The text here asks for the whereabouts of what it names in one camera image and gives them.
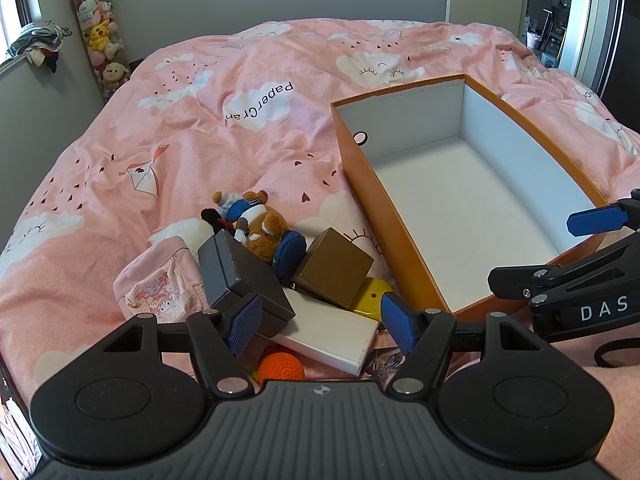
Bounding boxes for brown cardboard box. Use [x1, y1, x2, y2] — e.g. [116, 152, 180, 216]
[292, 227, 375, 311]

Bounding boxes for pink cloud print blanket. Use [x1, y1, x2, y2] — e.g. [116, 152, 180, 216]
[0, 17, 640, 411]

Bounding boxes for yellow toy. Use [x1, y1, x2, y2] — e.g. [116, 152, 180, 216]
[350, 277, 396, 322]

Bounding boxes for brown sailor teddy bear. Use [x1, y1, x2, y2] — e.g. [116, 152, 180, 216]
[211, 189, 291, 265]

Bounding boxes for orange crochet ball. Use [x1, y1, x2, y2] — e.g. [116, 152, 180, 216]
[250, 345, 306, 393]

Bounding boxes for white glasses box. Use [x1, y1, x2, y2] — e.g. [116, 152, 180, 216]
[270, 287, 380, 378]

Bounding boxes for navy blue pouch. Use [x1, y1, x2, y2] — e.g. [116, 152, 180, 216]
[272, 230, 307, 281]

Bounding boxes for printed picture card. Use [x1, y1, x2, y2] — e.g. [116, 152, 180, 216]
[362, 347, 408, 383]

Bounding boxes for black wrist strap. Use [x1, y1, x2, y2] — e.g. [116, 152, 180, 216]
[595, 337, 640, 368]

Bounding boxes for pile of clothes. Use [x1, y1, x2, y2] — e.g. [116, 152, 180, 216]
[5, 21, 73, 73]

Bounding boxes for white plush toy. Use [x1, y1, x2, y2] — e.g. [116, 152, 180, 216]
[149, 218, 217, 256]

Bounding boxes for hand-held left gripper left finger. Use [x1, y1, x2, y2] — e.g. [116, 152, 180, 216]
[97, 291, 264, 397]

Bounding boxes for orange cardboard box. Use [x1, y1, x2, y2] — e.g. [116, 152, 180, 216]
[330, 73, 623, 323]

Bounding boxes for pink printed cloth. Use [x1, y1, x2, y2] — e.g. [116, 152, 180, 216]
[112, 237, 211, 323]

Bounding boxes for black box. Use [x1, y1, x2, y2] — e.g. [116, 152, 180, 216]
[197, 230, 297, 338]

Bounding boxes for dark door panel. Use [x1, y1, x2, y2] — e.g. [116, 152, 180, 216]
[595, 0, 640, 136]

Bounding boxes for hanging column of plush toys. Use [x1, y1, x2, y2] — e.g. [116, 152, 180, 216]
[62, 0, 132, 101]

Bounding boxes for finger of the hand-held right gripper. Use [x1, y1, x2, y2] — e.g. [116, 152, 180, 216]
[487, 232, 640, 302]
[566, 189, 640, 237]

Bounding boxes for small black plush toy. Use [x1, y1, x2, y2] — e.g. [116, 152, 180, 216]
[201, 208, 235, 235]

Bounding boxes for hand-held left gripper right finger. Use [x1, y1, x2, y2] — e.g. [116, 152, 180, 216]
[380, 291, 543, 396]

